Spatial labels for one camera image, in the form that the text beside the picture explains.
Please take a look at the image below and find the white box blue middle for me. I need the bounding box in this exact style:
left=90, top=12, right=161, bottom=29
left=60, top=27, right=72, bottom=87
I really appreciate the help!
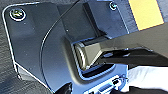
left=85, top=75, right=130, bottom=94

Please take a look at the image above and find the round base button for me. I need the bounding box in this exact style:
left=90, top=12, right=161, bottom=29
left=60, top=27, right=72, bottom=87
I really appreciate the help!
left=108, top=1, right=119, bottom=11
left=9, top=7, right=27, bottom=22

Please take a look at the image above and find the thin base cable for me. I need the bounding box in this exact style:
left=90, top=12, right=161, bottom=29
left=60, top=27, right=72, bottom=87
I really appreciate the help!
left=38, top=0, right=82, bottom=88

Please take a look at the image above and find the white flat board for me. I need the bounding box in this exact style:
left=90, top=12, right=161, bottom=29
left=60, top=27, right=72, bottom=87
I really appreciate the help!
left=120, top=65, right=168, bottom=93

